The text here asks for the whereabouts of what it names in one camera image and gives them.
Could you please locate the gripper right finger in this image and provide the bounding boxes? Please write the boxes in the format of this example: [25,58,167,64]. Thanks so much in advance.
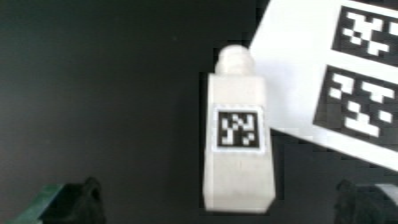
[334,180,398,224]

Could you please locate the white furniture leg with tag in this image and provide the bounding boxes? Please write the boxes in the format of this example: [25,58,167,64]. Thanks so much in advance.
[202,45,275,214]

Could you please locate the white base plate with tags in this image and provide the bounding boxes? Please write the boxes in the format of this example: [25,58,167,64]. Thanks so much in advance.
[250,0,398,171]

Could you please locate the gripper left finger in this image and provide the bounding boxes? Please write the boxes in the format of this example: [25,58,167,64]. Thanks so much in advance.
[5,177,106,224]

